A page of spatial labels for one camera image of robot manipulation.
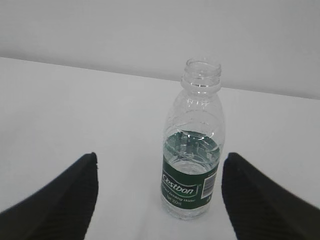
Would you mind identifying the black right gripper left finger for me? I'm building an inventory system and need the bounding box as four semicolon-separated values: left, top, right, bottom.
0;152;98;240

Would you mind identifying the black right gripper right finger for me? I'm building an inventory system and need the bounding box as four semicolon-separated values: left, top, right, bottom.
221;152;320;240

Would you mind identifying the clear green-label water bottle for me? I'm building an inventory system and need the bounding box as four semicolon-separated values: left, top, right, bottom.
160;56;226;220

